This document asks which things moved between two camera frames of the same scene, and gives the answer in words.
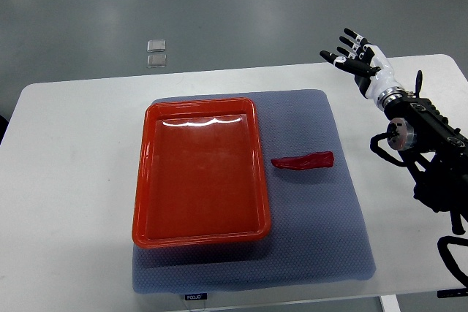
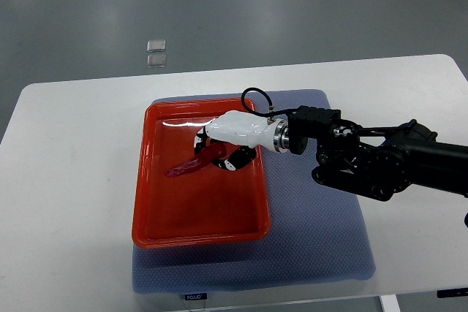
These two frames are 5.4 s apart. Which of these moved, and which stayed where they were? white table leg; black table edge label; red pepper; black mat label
Moved: red pepper
Stayed: white table leg; black table edge label; black mat label
